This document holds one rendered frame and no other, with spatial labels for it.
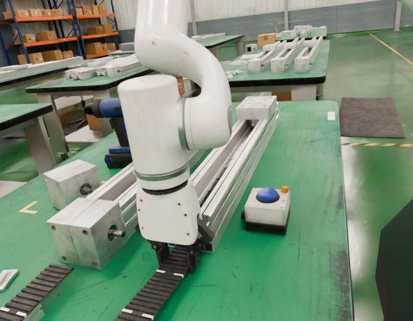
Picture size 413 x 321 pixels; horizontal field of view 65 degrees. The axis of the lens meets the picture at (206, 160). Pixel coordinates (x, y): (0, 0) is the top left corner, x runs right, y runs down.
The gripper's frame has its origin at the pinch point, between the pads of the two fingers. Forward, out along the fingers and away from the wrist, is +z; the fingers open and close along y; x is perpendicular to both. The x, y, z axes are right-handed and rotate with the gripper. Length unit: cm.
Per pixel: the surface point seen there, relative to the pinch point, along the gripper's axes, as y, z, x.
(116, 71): -166, -4, 224
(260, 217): 12.4, -1.6, 12.9
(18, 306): -18.8, -1.3, -17.2
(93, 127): -215, 54, 231
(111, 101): -37, -19, 39
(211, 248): 4.1, 1.7, 5.8
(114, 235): -13.1, -2.6, 0.3
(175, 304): 2.9, 2.1, -8.0
